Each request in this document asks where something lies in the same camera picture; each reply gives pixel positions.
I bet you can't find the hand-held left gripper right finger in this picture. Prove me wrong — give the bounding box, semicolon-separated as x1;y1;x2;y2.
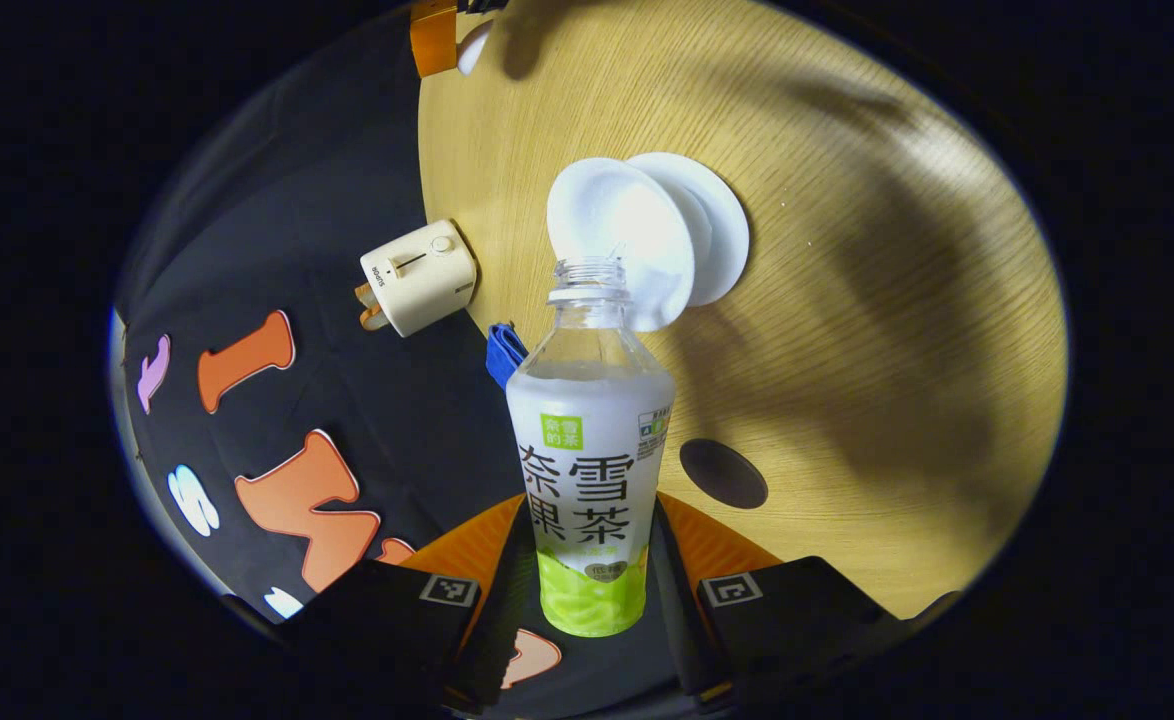
650;490;908;706

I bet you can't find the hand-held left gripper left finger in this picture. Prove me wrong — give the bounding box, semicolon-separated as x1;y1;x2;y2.
277;493;538;716

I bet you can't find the clear water bottle green label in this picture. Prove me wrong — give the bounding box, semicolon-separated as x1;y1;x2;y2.
505;256;676;639

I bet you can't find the white teacup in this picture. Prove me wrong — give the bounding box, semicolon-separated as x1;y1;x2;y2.
547;157;696;333

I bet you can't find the cream toaster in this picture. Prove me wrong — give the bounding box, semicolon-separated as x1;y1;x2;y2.
360;220;478;338

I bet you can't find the blue folded towel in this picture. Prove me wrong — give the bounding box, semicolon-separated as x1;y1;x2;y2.
486;322;530;391

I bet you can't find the black backdrop cloth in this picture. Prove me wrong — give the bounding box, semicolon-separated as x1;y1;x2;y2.
110;5;693;716

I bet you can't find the white saucer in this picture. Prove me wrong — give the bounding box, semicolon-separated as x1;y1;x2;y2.
627;152;751;307

